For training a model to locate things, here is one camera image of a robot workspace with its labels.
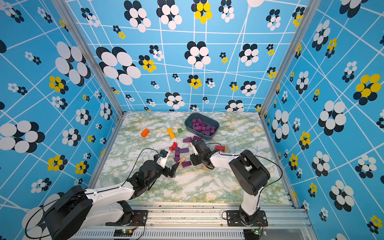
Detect purple tall triangle brick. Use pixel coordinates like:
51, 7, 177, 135
183, 137, 192, 143

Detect purple long brick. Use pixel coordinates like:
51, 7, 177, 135
182, 161, 192, 168

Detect yellow long brick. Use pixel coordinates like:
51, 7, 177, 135
167, 128, 175, 139

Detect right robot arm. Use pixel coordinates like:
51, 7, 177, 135
190, 140, 271, 226

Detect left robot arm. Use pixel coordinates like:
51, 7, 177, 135
43, 160, 179, 240

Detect dark teal storage bin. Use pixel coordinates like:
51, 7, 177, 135
184, 112, 220, 140

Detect red arch brick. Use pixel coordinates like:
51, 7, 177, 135
169, 142, 178, 152

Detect orange brick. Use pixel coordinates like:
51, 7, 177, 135
141, 129, 150, 138

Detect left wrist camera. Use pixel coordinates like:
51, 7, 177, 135
157, 150, 168, 169

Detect aluminium front rail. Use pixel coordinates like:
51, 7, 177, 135
72, 203, 318, 240

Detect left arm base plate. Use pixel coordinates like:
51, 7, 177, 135
106, 210, 149, 227

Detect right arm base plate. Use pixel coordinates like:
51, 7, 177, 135
225, 210, 269, 228

